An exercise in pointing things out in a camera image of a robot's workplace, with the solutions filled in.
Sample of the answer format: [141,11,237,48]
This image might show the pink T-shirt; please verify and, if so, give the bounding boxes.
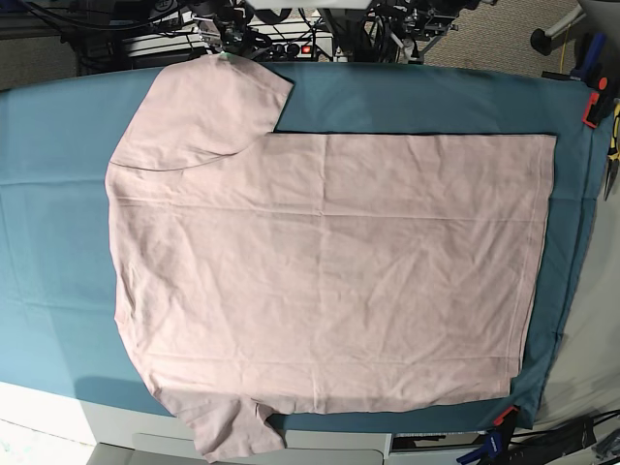
[105,54,556,462]

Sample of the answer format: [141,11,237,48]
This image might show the yellow handled pliers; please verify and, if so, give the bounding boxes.
[604,104,619,202]

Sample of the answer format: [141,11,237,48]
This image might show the blue clamp top right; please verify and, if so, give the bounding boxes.
[570,32,606,87]

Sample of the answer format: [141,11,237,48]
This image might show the blue black clamp bottom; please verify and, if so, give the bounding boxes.
[456,405,520,465]

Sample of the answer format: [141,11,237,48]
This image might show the teal table cloth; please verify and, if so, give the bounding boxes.
[1,62,612,433]

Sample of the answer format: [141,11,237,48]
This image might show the white power strip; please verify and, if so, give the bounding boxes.
[265,36,335,62]

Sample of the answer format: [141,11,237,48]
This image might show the black chair caster wheel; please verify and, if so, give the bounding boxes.
[530,28,552,56]

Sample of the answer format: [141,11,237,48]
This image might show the orange black clamp right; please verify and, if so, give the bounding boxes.
[582,77,614,129]

